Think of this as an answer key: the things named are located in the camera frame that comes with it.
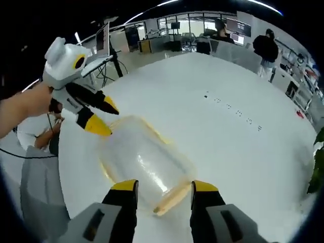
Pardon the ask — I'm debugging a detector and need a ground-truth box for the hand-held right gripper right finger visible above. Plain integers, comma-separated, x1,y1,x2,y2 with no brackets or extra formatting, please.
189,180,257,243

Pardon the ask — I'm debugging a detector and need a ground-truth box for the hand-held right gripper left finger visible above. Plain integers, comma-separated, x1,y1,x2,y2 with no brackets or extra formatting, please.
69,179,139,243

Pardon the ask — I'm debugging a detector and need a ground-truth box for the clear plastic buckle box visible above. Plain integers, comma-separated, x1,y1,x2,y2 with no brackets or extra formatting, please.
98,114,197,216

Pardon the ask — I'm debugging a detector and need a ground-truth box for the yellow plastic buckle clip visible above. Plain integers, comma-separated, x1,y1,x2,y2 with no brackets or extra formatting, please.
153,182,192,216

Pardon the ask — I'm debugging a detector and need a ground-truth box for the row of small black parts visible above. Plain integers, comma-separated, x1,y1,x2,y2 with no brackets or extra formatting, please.
204,90,264,132

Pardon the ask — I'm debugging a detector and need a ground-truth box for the person's left hand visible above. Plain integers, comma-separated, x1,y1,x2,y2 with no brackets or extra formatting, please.
30,82,63,119

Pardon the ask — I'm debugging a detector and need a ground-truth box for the white side desk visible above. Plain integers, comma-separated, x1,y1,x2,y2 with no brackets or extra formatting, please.
85,54,120,86

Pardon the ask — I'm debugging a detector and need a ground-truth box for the black tripod stand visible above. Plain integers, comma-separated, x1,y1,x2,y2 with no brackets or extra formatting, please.
110,47,124,78

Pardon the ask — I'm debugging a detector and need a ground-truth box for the person's white shirt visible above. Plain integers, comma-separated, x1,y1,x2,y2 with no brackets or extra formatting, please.
14,113,63,154

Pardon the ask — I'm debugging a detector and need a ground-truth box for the grey mesh chair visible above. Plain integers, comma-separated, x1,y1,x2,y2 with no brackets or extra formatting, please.
20,145,71,221

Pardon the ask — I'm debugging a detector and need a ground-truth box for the green potted plant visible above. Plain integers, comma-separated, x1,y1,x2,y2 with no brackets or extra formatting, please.
307,126,324,195

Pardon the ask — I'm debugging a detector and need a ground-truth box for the thin black cable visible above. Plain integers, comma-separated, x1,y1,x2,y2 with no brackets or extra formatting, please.
0,148,59,159

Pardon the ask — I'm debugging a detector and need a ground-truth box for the dark wall monitor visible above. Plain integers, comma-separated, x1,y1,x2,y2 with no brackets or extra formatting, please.
226,17,252,37

